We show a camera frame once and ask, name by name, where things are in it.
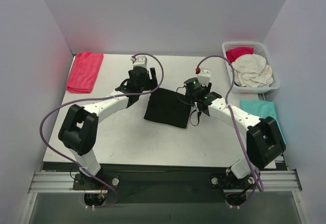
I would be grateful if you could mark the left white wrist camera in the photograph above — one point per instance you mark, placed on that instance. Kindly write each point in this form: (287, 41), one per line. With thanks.
(139, 61)

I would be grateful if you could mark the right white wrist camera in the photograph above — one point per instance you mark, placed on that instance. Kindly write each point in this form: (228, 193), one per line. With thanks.
(203, 76)

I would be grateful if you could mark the aluminium rail frame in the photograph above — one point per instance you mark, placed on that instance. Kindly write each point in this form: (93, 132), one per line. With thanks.
(51, 199)

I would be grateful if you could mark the folded pink t shirt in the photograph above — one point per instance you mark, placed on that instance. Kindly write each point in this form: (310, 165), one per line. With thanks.
(84, 72)

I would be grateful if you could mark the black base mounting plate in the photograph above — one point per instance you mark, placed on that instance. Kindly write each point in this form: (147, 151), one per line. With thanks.
(135, 184)

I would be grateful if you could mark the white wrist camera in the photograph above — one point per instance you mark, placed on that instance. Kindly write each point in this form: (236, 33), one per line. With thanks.
(203, 76)
(139, 61)

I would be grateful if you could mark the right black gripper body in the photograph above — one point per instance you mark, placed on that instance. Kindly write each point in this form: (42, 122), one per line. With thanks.
(194, 98)

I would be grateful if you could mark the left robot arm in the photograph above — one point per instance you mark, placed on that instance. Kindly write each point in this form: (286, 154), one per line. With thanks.
(78, 132)

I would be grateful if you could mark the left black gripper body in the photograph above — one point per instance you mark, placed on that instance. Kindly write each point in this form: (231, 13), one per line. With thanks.
(146, 77)

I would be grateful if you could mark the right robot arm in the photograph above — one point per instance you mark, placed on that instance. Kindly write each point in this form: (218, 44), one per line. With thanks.
(264, 142)

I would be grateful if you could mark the white laundry basket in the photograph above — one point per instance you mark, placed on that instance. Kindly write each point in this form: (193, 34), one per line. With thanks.
(259, 49)

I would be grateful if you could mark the red t shirt in basket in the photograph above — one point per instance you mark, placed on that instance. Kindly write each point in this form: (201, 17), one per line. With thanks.
(235, 53)

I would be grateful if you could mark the folded teal t shirt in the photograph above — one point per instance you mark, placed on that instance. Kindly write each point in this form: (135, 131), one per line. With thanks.
(262, 109)

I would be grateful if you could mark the cream t shirt in basket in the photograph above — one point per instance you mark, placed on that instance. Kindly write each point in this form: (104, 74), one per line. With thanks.
(252, 70)

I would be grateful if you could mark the black t shirt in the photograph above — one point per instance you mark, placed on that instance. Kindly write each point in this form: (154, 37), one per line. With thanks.
(164, 107)

